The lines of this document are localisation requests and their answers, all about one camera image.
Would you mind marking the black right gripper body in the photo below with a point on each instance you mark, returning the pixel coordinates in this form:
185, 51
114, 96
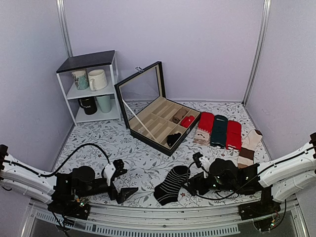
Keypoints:
227, 187

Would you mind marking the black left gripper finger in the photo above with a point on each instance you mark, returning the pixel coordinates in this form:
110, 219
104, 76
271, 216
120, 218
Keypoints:
123, 195
119, 168

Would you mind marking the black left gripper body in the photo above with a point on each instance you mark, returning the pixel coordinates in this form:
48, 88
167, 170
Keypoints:
83, 194

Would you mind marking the black white striped sock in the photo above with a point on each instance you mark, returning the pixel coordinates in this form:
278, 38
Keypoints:
168, 191

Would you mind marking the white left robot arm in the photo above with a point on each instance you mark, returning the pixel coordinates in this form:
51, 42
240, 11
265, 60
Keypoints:
31, 181

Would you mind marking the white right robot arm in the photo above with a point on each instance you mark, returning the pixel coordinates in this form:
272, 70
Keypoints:
282, 177

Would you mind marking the floral white table mat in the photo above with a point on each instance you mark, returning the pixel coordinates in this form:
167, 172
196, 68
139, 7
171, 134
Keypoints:
146, 166

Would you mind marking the dark green sock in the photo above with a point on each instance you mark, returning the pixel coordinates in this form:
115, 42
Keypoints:
219, 131

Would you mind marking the cream brown striped sock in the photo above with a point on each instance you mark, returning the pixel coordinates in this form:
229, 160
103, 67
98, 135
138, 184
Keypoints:
249, 144

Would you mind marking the red white sock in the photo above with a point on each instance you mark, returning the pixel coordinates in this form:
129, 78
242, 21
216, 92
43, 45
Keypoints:
233, 140

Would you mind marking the rolled black sock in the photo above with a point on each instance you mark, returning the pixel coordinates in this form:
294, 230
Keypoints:
172, 138

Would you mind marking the black compartment storage box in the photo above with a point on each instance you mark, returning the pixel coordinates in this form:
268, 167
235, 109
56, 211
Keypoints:
147, 112

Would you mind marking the red beige patterned sock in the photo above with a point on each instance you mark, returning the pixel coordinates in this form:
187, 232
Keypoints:
204, 129

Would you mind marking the mint green tumbler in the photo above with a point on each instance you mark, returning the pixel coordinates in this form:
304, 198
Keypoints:
104, 103

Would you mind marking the rolled red sock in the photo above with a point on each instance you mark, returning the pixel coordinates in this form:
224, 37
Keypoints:
187, 121

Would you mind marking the black mug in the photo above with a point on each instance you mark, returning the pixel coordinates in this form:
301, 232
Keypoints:
88, 104

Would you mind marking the rolled tan sock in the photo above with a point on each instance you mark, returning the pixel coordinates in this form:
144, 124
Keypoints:
179, 115

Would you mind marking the white shelf black top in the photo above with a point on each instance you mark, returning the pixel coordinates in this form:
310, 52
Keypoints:
107, 61

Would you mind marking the white ceramic mug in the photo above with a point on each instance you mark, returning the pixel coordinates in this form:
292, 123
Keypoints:
97, 79

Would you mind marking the patterned teal white mug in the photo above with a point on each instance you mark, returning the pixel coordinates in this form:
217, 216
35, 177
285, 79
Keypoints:
80, 79

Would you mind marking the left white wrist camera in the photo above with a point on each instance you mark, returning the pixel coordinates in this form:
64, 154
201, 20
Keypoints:
109, 172

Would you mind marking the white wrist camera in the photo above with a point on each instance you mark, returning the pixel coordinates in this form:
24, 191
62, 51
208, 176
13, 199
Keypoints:
202, 162
109, 172

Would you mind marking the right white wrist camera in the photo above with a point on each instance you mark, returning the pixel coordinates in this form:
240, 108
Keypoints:
202, 162

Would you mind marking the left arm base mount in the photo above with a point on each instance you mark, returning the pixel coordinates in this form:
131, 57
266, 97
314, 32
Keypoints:
73, 209

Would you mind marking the aluminium front rail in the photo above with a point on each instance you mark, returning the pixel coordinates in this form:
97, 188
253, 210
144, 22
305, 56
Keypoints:
121, 221

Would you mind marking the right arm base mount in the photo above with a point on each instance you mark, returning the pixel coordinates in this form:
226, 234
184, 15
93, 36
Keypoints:
265, 206

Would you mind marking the left aluminium corner post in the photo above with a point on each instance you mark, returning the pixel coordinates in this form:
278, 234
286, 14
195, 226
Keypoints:
64, 27

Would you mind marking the aluminium corner post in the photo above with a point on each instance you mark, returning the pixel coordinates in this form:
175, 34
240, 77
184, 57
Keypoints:
259, 47
64, 27

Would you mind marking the right aluminium corner post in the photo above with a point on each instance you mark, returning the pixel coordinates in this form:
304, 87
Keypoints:
259, 47

